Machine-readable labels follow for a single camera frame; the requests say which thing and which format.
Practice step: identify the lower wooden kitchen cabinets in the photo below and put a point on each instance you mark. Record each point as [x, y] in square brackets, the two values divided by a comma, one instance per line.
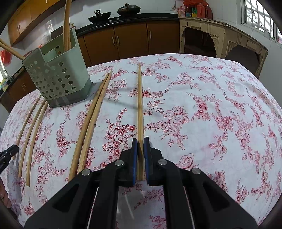
[101, 44]

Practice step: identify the wooden chopstick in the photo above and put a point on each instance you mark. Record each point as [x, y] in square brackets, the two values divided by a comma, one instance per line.
[141, 169]

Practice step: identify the grey perforated utensil holder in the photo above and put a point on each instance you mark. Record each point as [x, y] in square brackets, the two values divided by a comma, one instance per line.
[60, 76]

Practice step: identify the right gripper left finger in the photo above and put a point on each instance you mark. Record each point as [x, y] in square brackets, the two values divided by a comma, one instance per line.
[129, 168]

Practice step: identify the upper wooden kitchen cabinets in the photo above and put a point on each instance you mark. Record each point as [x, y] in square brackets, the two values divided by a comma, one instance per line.
[28, 16]

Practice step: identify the chopstick far left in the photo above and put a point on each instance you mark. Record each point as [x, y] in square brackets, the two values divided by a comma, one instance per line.
[21, 159]

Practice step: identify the red plastic bag on wall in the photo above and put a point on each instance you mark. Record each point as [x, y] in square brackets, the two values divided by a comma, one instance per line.
[6, 58]

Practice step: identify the red bag on side table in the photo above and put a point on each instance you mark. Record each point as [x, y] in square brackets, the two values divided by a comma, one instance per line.
[192, 3]

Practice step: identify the barred window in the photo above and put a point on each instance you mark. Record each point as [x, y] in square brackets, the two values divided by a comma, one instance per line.
[256, 16]

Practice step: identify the person's left hand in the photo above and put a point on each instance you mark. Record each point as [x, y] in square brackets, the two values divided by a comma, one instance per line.
[4, 195]

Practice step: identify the black wok on stove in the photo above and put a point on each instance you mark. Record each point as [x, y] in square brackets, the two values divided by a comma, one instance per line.
[100, 17]

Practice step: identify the floral pink white tablecloth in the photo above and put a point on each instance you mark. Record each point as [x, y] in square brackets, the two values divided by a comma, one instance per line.
[198, 111]

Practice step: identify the chopsticks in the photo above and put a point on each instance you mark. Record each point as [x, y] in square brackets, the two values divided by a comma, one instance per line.
[66, 26]

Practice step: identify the cream wooden side table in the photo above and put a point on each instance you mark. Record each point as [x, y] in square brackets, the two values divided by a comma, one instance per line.
[225, 38]

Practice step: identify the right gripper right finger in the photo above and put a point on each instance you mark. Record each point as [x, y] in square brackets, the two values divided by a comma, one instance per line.
[152, 170]

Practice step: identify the wooden kitchen cabinets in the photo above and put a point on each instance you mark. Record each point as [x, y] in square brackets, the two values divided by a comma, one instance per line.
[101, 44]
[28, 16]

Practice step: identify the condiment boxes group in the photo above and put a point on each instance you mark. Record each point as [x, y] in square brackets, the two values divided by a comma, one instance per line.
[195, 11]

